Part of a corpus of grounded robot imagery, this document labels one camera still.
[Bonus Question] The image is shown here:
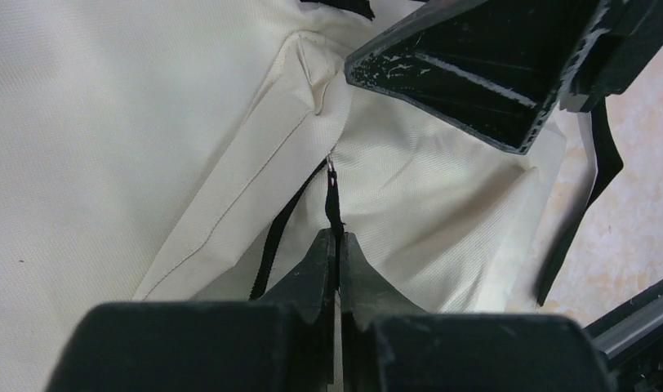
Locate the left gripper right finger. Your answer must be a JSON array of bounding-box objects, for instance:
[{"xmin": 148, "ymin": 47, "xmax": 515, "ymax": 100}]
[{"xmin": 340, "ymin": 233, "xmax": 612, "ymax": 391}]

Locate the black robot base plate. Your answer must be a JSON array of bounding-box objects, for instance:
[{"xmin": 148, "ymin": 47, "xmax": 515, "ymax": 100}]
[{"xmin": 585, "ymin": 279, "xmax": 663, "ymax": 392}]

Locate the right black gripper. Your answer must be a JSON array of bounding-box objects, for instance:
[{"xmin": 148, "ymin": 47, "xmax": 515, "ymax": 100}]
[{"xmin": 345, "ymin": 0, "xmax": 663, "ymax": 155}]

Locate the beige canvas backpack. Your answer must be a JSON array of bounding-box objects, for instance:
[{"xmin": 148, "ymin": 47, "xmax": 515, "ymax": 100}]
[{"xmin": 0, "ymin": 0, "xmax": 625, "ymax": 392}]

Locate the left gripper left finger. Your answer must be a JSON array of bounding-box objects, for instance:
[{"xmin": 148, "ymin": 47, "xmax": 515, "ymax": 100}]
[{"xmin": 47, "ymin": 229, "xmax": 335, "ymax": 391}]

